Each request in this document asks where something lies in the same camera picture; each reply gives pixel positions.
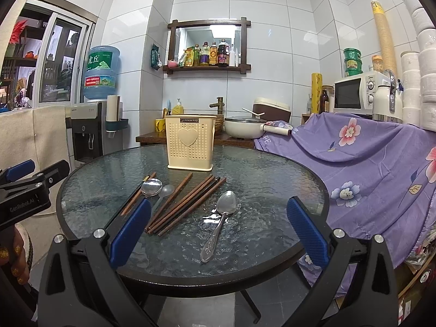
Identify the window with frame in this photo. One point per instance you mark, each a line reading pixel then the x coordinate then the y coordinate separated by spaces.
pixel 43 48

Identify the green instant noodle cups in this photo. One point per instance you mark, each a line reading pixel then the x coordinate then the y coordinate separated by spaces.
pixel 352 62

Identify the round glass table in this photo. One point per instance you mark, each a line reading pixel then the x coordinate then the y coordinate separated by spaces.
pixel 229 234

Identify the brown rice cooker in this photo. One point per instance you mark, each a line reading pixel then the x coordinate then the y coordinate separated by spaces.
pixel 271 110

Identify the yellow oil bottle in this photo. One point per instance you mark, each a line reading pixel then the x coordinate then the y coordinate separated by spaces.
pixel 213 60

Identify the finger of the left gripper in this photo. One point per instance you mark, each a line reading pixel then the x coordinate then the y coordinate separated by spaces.
pixel 17 172
pixel 53 174

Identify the woven pattern basin sink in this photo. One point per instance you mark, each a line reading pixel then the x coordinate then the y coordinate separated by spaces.
pixel 218 123

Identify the beige cloth cover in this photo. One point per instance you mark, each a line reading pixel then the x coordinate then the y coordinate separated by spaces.
pixel 38 134

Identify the yellow wrap roll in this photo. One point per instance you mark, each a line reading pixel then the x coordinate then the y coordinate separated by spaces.
pixel 316 91

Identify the water dispenser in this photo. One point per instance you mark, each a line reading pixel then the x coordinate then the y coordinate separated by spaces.
pixel 92 134

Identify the paper cup stack holder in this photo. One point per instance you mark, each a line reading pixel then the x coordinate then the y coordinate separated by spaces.
pixel 114 112

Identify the dark black chopstick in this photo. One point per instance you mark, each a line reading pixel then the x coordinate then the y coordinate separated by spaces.
pixel 191 201

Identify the steel spoon round bowl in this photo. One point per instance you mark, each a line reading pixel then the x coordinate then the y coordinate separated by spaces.
pixel 151 187

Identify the cream plastic utensil holder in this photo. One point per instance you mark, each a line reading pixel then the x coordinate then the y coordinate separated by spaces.
pixel 190 142

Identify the pink small bowl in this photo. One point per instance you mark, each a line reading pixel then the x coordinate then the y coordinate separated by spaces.
pixel 172 64

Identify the wooden framed mirror shelf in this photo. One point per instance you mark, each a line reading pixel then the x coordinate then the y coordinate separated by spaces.
pixel 190 41

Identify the brown chopstick gold tip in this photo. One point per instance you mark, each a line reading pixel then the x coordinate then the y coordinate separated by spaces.
pixel 136 195

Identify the yellow mug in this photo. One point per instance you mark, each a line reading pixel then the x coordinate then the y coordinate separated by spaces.
pixel 160 125

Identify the dark soy sauce bottle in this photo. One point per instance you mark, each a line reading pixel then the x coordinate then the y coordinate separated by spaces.
pixel 223 53

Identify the blue water jug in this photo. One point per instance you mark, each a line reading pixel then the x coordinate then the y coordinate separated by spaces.
pixel 100 77

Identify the white electric kettle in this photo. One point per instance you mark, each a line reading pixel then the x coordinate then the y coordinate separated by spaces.
pixel 387 102

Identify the brass faucet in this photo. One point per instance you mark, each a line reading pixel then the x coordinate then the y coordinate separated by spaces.
pixel 219 105

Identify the person left hand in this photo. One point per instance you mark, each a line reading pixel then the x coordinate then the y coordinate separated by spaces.
pixel 15 256

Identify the white microwave oven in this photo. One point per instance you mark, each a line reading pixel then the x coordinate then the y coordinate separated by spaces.
pixel 355 94

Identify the brown wooden chopstick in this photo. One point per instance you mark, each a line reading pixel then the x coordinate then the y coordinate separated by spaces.
pixel 179 211
pixel 169 200
pixel 193 204
pixel 183 201

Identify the brown glass bottle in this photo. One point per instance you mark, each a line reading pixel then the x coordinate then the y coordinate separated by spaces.
pixel 324 103

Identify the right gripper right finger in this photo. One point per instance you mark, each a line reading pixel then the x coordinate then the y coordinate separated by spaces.
pixel 371 299

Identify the purple floral cloth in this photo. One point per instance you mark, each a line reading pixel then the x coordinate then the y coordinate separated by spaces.
pixel 380 176

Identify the white frying pan with lid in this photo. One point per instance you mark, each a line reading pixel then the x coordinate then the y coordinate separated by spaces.
pixel 253 128

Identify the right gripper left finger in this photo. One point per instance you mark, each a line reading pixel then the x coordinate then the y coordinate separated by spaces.
pixel 80 285

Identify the yellow soap dispenser bottle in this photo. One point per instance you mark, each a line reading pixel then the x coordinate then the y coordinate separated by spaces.
pixel 178 108

